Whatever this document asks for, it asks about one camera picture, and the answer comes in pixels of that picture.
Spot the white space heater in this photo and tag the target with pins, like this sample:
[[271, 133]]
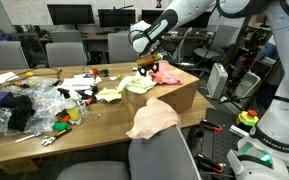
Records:
[[216, 81]]

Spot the silver metal bar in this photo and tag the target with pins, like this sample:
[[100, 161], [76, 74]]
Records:
[[239, 131]]

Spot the wooden wall desk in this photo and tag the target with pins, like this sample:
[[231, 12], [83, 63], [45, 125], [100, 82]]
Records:
[[94, 36]]

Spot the black red tool pile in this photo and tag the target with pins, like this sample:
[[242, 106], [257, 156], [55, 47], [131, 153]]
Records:
[[87, 95]]

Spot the white marker pen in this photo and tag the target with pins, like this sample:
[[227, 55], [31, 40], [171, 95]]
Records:
[[27, 137]]

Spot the light green cloth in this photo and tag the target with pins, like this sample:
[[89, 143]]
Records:
[[109, 95]]

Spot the small white card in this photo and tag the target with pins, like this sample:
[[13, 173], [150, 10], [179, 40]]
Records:
[[113, 78]]

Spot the large brown cardboard box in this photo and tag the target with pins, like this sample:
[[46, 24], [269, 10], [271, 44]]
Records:
[[177, 96]]

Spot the black orange small tool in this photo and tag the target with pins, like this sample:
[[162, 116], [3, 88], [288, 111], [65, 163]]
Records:
[[62, 116]]

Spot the small dark trophy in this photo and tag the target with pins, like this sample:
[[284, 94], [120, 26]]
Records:
[[158, 3]]

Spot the yellow liquid spray bottle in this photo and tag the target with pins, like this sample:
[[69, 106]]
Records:
[[71, 110]]

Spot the clear plastic water bottle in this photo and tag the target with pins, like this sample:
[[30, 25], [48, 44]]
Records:
[[82, 109]]

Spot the black perforated mounting board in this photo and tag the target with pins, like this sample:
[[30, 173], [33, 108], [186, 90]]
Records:
[[222, 146]]

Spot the small metal object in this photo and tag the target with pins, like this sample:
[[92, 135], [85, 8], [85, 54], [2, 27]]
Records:
[[99, 116]]

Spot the black cloth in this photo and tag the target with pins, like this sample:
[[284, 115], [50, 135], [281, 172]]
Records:
[[20, 111]]

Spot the white grilled fan heater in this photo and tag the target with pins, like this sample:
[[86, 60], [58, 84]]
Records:
[[247, 85]]

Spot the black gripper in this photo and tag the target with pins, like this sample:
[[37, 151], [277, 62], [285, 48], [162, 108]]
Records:
[[149, 68]]

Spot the orange black clamp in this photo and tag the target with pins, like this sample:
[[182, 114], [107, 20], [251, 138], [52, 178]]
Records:
[[210, 125], [210, 163]]

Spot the small white object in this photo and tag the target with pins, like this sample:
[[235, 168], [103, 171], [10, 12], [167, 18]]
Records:
[[135, 69]]

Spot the green plastic toy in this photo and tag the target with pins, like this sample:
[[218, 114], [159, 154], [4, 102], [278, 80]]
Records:
[[60, 126]]

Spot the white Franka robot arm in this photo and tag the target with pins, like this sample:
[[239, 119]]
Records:
[[140, 33]]

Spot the pink shirt orange print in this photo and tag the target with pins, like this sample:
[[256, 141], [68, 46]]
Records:
[[165, 76]]

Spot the orange ball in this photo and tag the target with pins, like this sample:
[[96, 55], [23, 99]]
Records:
[[95, 71]]

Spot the pale yellow cloth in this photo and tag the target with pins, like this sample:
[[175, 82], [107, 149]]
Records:
[[135, 85]]

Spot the yellow red emergency stop button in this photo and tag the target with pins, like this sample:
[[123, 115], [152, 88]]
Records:
[[247, 118]]

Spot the white paper stack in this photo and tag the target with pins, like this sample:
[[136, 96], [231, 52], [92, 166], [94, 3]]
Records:
[[79, 82]]

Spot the black mesh office chair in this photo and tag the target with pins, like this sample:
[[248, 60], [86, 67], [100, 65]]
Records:
[[29, 48]]

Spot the large clear plastic bag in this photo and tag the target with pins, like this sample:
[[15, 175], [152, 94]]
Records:
[[45, 100]]

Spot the tan wrist camera mount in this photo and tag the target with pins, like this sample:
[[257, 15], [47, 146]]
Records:
[[149, 60]]

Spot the gray framed office chair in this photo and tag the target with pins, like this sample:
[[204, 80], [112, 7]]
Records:
[[164, 156]]

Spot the dark green small object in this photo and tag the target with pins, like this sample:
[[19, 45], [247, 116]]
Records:
[[104, 72]]

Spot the yellow ball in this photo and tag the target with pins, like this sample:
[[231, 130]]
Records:
[[29, 73]]

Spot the purple object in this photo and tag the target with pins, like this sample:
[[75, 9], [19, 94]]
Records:
[[240, 65]]

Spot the black keyboard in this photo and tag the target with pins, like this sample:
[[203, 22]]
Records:
[[104, 33]]

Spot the peach cloth garment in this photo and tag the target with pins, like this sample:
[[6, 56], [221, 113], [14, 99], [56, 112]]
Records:
[[154, 118]]

